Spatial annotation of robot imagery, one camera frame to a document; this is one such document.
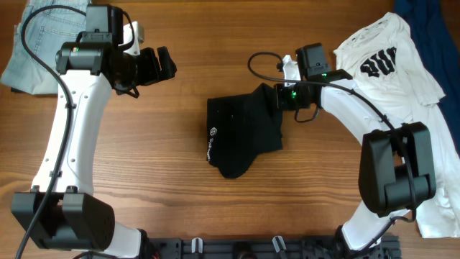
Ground black t-shirt with logo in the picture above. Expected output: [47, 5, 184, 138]
[206, 83, 282, 178]

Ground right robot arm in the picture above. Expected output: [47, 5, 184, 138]
[275, 43, 436, 258]

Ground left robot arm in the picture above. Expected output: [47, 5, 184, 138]
[11, 4, 177, 258]

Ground white t-shirt black lettering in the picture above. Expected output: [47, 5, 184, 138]
[334, 12, 459, 238]

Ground light blue folded jeans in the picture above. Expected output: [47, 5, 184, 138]
[1, 0, 92, 95]

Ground navy blue garment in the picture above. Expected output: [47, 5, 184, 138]
[393, 0, 459, 150]

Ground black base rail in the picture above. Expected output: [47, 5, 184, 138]
[143, 235, 402, 259]

